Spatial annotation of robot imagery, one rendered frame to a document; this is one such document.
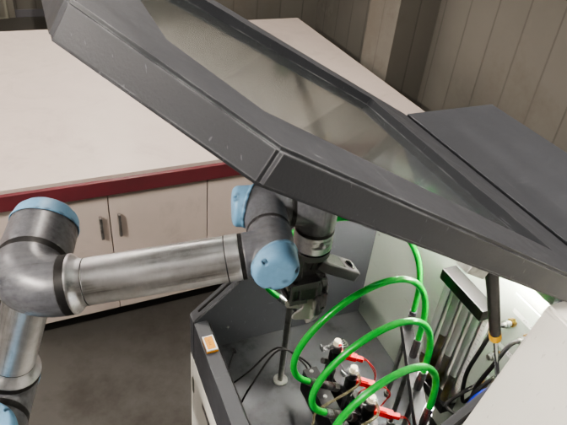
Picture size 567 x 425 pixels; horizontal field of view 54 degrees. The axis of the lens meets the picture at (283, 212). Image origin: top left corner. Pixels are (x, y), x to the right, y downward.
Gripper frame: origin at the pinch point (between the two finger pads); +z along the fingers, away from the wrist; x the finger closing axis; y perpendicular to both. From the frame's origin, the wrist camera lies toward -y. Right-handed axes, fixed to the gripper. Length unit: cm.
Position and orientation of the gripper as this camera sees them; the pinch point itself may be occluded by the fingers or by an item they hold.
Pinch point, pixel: (310, 316)
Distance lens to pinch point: 120.8
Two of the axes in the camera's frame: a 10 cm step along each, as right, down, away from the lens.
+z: -0.9, 8.1, 5.8
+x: 3.8, 5.7, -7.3
